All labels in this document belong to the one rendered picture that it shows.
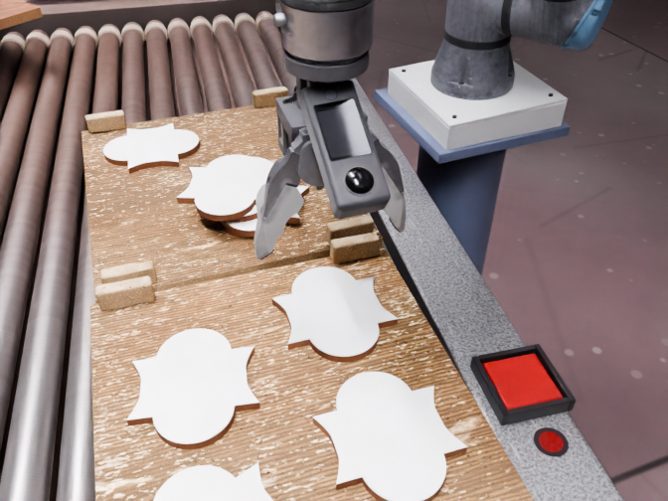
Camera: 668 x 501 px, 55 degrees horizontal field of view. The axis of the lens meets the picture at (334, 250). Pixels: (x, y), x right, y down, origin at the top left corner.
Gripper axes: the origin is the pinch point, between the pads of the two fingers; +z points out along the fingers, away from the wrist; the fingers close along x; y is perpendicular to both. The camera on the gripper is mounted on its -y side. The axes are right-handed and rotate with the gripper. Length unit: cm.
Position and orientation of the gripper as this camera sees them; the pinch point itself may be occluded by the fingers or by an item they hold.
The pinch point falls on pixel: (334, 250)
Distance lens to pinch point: 64.9
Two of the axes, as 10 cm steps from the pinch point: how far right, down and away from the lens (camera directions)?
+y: -3.0, -6.0, 7.4
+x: -9.5, 1.9, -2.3
